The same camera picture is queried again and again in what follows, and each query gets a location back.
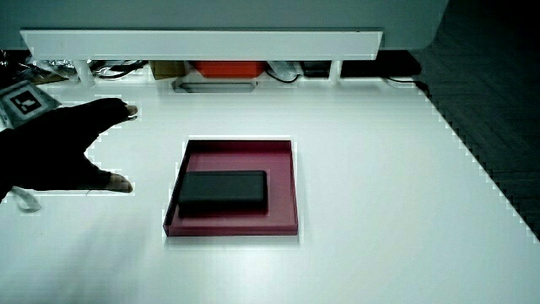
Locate crumpled clear plastic bag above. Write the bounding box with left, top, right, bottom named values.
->
left=24, top=57, right=78, bottom=79

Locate small black box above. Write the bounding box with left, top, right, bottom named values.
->
left=300, top=61, right=332, bottom=79

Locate long white shelf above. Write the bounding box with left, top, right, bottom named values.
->
left=19, top=28, right=384, bottom=87

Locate dark red square plate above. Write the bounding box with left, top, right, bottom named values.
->
left=163, top=138, right=300, bottom=237

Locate black rectangular battery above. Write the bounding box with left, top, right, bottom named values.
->
left=176, top=170, right=269, bottom=217

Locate orange box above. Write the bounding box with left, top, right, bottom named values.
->
left=192, top=60, right=267, bottom=79

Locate grey flat tray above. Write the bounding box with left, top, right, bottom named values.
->
left=172, top=80, right=258, bottom=95

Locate person's left hand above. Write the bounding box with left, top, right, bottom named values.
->
left=0, top=79, right=139, bottom=214

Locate brown cardboard box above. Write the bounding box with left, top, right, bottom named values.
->
left=148, top=60, right=187, bottom=81

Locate black cable bundle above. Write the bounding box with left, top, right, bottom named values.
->
left=89, top=60, right=149, bottom=81

